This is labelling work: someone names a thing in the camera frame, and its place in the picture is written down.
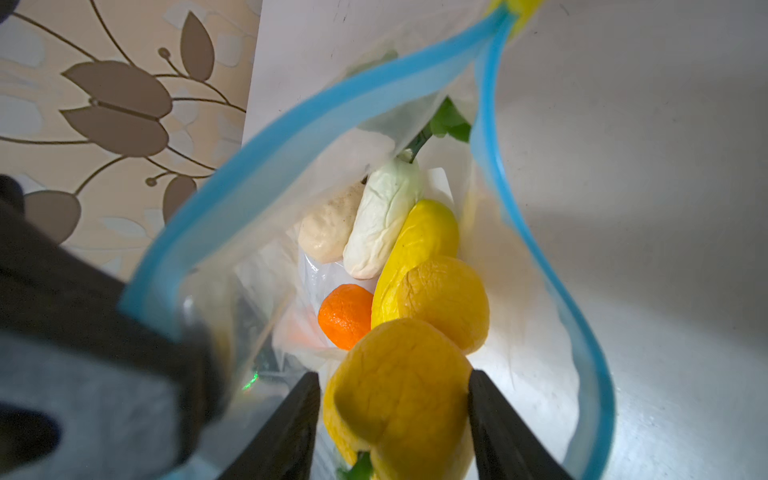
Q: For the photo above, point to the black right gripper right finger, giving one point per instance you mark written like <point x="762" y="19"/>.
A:
<point x="505" y="448"/>

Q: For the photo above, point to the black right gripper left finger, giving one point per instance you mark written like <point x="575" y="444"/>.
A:
<point x="283" y="448"/>

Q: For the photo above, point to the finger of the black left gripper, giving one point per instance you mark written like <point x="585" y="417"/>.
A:
<point x="87" y="392"/>

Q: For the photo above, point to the yellow orange with green stem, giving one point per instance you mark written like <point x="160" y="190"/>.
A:
<point x="401" y="396"/>

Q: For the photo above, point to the orange toy fruit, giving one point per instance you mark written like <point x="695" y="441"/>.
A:
<point x="345" y="315"/>

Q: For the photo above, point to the small yellow lemon toy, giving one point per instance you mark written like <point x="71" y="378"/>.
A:
<point x="448" y="294"/>

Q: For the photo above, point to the beige potato toy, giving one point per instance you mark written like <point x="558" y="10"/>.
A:
<point x="325" y="231"/>

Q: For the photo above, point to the yellow corn toy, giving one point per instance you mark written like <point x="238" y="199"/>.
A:
<point x="429" y="230"/>

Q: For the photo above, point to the clear zip bag blue zipper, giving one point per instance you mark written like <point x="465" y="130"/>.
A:
<point x="227" y="263"/>

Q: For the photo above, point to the white radish with green leaves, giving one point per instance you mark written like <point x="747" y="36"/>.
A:
<point x="391" y="192"/>

